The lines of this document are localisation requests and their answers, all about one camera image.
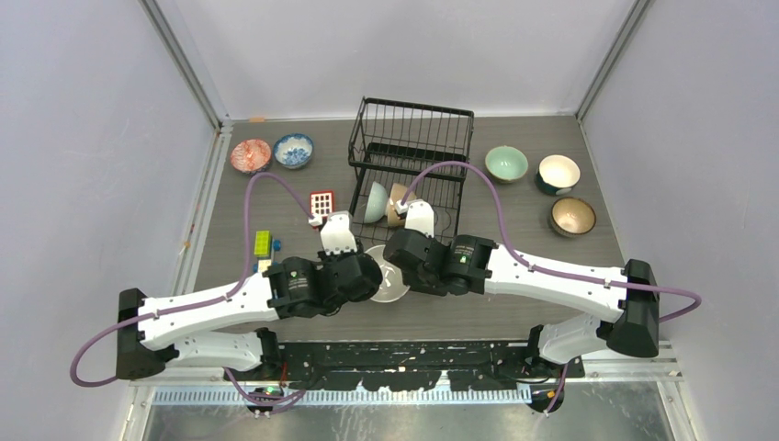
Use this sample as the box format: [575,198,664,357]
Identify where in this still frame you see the beige bowl with bird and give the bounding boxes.
[366,245,410,303]

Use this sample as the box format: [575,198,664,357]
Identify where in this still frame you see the beige plain bowl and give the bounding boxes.
[385,183,408,228]

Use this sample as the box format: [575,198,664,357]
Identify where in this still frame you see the light teal ribbed bowl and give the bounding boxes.
[363,181,389,223]

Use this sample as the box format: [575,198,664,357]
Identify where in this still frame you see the black wire dish rack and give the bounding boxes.
[347,96,475,246]

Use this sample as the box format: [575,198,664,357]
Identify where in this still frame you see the white blue floral bowl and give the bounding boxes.
[272,133,314,170]

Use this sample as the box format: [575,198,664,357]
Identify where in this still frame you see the blue zigzag pattern bowl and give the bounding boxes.
[230,139,273,175]

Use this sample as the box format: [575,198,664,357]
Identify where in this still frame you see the brown striped bowl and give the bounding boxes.
[549,197,597,237]

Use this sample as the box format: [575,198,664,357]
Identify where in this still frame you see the teal white dotted bowl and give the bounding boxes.
[535,154,581,196]

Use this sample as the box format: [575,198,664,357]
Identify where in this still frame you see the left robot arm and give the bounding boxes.
[116,253,383,380]

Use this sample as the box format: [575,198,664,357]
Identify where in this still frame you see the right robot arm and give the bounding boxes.
[383,229,659,378]

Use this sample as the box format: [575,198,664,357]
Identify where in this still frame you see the green white toy car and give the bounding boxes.
[253,230,282,273]

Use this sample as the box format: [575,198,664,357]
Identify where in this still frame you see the red white toy block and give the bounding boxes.
[310,190,335,218]

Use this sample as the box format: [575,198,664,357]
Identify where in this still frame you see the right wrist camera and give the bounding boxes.
[394,199,435,238]

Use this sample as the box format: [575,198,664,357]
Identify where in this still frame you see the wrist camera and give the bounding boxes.
[308,210,357,256]
[394,199,435,238]

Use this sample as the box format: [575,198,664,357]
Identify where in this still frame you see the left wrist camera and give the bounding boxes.
[308,210,357,256]

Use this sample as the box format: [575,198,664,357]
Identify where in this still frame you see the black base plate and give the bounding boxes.
[259,340,563,391]

